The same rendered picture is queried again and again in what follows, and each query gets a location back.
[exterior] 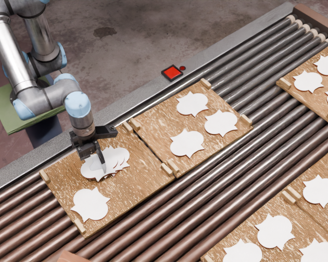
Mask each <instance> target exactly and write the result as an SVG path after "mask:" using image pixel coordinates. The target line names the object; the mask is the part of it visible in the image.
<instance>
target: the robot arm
mask: <svg viewBox="0 0 328 262"><path fill-rule="evenodd" d="M48 2H49V0H0V60H1V62H2V68H3V70H4V74H5V76H6V77H7V79H8V80H9V82H10V84H11V86H12V95H13V98H14V101H13V105H14V107H15V110H16V112H17V114H18V116H19V117H20V119H21V120H23V121H25V120H29V119H31V118H34V117H36V116H38V115H41V114H43V113H45V112H48V111H50V110H53V109H55V108H58V107H61V106H64V107H65V108H66V111H67V113H68V115H69V119H70V122H71V125H72V129H73V131H71V132H69V134H70V138H71V139H70V140H71V144H72V147H73V148H76V150H77V153H78V156H79V157H80V160H81V161H82V160H84V159H87V158H89V157H90V156H91V154H93V153H94V152H96V154H93V156H92V160H93V163H92V164H91V166H90V170H91V171H95V170H98V169H103V172H104V174H105V173H106V169H107V167H106V163H105V159H104V156H103V154H102V151H101V149H100V145H99V142H98V141H97V140H98V139H105V138H115V137H116V136H117V134H118V131H117V129H116V128H115V127H114V125H104V126H95V124H94V120H93V115H92V110H91V103H90V101H89V99H88V96H87V95H86V94H84V93H83V92H82V90H81V88H80V86H79V83H78V82H77V81H76V80H75V78H74V77H73V76H72V75H71V74H68V73H64V74H61V75H59V76H58V77H57V78H55V80H54V84H53V85H52V86H50V87H47V88H45V85H44V84H43V83H42V82H41V81H40V80H39V79H38V78H39V77H42V76H45V75H47V74H50V73H52V72H55V71H57V70H61V69H62V68H64V67H66V65H67V58H66V55H65V51H64V49H63V47H62V45H61V43H60V42H56V41H55V40H53V37H52V34H51V31H50V29H49V25H48V22H47V19H46V16H45V12H44V11H45V9H46V4H47V3H48ZM15 14H17V16H19V17H20V18H22V19H23V22H24V25H25V27H26V30H27V32H28V35H29V37H30V40H31V42H32V45H33V46H32V51H31V52H29V53H25V52H23V51H21V49H20V47H19V44H18V42H17V40H16V38H15V35H14V33H13V31H12V29H11V27H10V23H11V19H10V17H9V16H12V15H15Z"/></svg>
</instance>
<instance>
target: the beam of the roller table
mask: <svg viewBox="0 0 328 262"><path fill-rule="evenodd" d="M294 6H295V5H293V4H291V3H290V2H288V1H286V2H285V3H283V4H281V5H280V6H278V7H276V8H274V9H273V10H271V11H269V12H268V13H266V14H264V15H263V16H261V17H259V18H257V19H256V20H254V21H252V22H251V23H249V24H247V25H245V26H244V27H242V28H240V29H239V30H237V31H235V32H233V33H232V34H230V35H228V36H227V37H225V38H223V39H221V40H220V41H218V42H216V43H214V44H213V45H211V46H209V47H208V48H206V49H204V50H203V51H201V52H199V53H197V54H196V55H194V56H192V57H190V58H189V59H187V60H185V61H184V62H182V63H180V64H178V65H177V66H176V67H177V68H178V69H179V67H180V66H185V67H186V69H185V70H184V71H182V72H183V75H182V76H181V77H179V78H178V79H176V80H175V81H173V82H170V81H169V80H168V79H167V78H165V77H164V76H163V75H160V76H158V77H157V78H155V79H153V80H151V81H150V82H148V83H146V84H145V85H143V86H141V87H139V88H138V89H136V90H134V91H132V92H131V93H129V94H127V95H126V96H124V97H122V98H121V99H119V100H117V101H115V102H114V103H112V104H110V105H109V106H107V107H105V108H103V109H102V110H100V111H98V112H96V113H95V114H93V120H94V124H95V126H104V125H111V124H112V123H114V122H116V121H117V120H119V119H121V118H122V117H124V116H126V115H127V114H129V113H131V112H132V111H134V110H136V109H137V108H139V107H141V106H142V105H144V104H145V103H147V102H149V101H151V100H152V99H154V98H156V97H157V96H159V95H160V94H162V93H164V92H165V91H167V90H168V89H170V88H172V87H173V86H175V85H177V84H178V83H180V82H182V81H183V80H185V79H187V78H188V77H190V76H192V75H193V74H195V73H197V72H198V71H200V70H201V69H203V68H205V67H206V66H208V65H210V64H211V63H213V62H215V61H216V60H218V59H220V58H221V57H223V56H225V55H226V54H228V53H230V52H231V51H233V50H235V49H236V48H238V47H240V46H241V45H243V44H245V43H246V42H248V41H249V40H251V39H252V38H254V37H256V36H257V35H259V34H261V33H262V32H264V31H266V30H267V29H269V28H271V27H272V26H274V25H276V24H277V23H279V22H281V21H282V20H284V19H285V18H286V17H288V16H289V15H292V11H293V8H294ZM71 131H73V129H72V127H71V128H69V129H68V130H66V131H64V132H63V133H61V134H59V135H57V136H56V137H54V138H52V139H51V140H49V141H47V142H45V143H44V144H42V145H40V146H39V147H37V148H35V149H33V150H32V151H30V152H28V153H27V154H25V155H23V156H21V157H20V158H18V159H16V160H14V161H13V162H11V163H9V164H8V165H6V166H4V167H3V168H1V169H0V192H1V191H2V190H4V189H6V188H7V187H9V186H11V185H12V184H14V183H15V182H17V181H19V180H20V179H22V178H23V177H25V176H27V175H29V174H30V173H32V172H33V171H35V170H37V169H38V168H40V167H42V166H43V165H45V164H47V163H48V162H50V161H52V160H53V159H55V158H56V157H58V156H60V155H62V154H63V153H65V152H67V151H68V150H70V149H71V148H73V147H72V144H71V140H70V139H71V138H70V134H69V132H71Z"/></svg>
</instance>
